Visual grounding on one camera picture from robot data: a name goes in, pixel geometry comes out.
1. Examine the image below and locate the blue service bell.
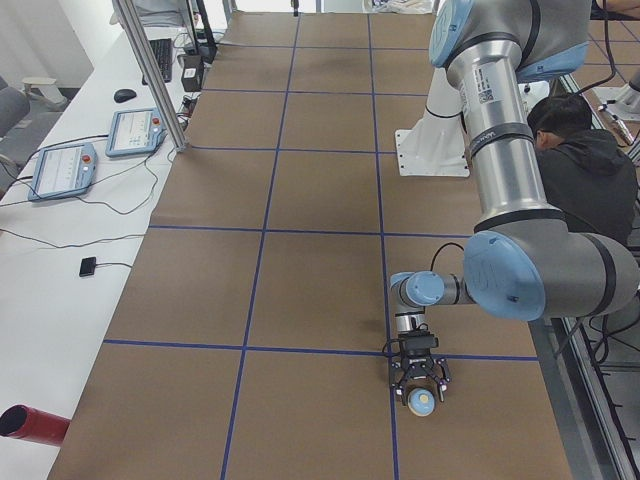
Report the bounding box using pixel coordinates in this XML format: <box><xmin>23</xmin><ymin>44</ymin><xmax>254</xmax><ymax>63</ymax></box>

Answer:
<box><xmin>407</xmin><ymin>388</ymin><xmax>436</xmax><ymax>417</ymax></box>

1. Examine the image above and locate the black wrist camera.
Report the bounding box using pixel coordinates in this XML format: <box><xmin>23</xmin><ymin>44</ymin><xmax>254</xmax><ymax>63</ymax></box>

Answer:
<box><xmin>398</xmin><ymin>331</ymin><xmax>439</xmax><ymax>359</ymax></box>

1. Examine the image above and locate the aluminium frame post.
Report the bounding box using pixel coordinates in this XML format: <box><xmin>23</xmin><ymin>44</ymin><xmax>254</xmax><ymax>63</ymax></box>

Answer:
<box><xmin>114</xmin><ymin>0</ymin><xmax>187</xmax><ymax>152</ymax></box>

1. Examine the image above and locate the near blue teach pendant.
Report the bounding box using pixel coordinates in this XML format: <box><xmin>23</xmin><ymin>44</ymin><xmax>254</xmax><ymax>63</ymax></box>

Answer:
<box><xmin>28</xmin><ymin>143</ymin><xmax>98</xmax><ymax>202</ymax></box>

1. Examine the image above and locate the red cylinder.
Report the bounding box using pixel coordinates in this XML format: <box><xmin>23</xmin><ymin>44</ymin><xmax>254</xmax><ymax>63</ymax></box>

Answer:
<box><xmin>1</xmin><ymin>405</ymin><xmax>70</xmax><ymax>447</ymax></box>

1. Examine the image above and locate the person in black hoodie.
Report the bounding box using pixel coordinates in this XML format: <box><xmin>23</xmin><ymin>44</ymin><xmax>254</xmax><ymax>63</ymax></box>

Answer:
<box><xmin>527</xmin><ymin>94</ymin><xmax>638</xmax><ymax>245</ymax></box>

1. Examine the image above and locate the black box with label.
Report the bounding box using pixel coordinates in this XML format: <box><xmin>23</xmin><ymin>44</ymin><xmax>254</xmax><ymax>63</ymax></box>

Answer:
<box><xmin>181</xmin><ymin>55</ymin><xmax>204</xmax><ymax>93</ymax></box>

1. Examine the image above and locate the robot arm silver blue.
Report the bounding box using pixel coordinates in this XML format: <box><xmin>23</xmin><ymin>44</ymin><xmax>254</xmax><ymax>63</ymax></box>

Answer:
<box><xmin>389</xmin><ymin>1</ymin><xmax>639</xmax><ymax>416</ymax></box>

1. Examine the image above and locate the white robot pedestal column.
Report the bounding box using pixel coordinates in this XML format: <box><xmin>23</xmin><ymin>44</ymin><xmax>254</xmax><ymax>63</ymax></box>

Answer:
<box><xmin>394</xmin><ymin>68</ymin><xmax>470</xmax><ymax>178</ymax></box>

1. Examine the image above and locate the black computer mouse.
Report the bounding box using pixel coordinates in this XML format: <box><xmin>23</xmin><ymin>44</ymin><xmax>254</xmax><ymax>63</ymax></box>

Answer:
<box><xmin>113</xmin><ymin>88</ymin><xmax>137</xmax><ymax>104</ymax></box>

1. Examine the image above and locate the black keyboard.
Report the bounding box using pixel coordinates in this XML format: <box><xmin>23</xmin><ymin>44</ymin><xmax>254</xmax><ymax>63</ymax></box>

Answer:
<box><xmin>149</xmin><ymin>38</ymin><xmax>173</xmax><ymax>83</ymax></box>

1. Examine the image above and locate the far blue teach pendant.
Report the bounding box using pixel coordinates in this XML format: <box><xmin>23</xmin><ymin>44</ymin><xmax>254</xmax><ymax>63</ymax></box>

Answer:
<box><xmin>105</xmin><ymin>108</ymin><xmax>166</xmax><ymax>158</ymax></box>

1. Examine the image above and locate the blue teach pendant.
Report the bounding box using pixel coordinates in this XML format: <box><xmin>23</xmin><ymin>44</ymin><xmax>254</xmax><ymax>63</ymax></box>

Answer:
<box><xmin>28</xmin><ymin>143</ymin><xmax>98</xmax><ymax>202</ymax></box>
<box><xmin>105</xmin><ymin>108</ymin><xmax>166</xmax><ymax>158</ymax></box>

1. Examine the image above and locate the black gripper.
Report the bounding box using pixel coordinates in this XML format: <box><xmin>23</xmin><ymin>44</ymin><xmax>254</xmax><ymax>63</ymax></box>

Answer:
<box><xmin>388</xmin><ymin>354</ymin><xmax>452</xmax><ymax>406</ymax></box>

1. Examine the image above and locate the small black puck device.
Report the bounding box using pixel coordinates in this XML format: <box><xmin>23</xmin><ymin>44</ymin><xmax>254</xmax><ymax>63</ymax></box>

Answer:
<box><xmin>79</xmin><ymin>256</ymin><xmax>97</xmax><ymax>278</ymax></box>

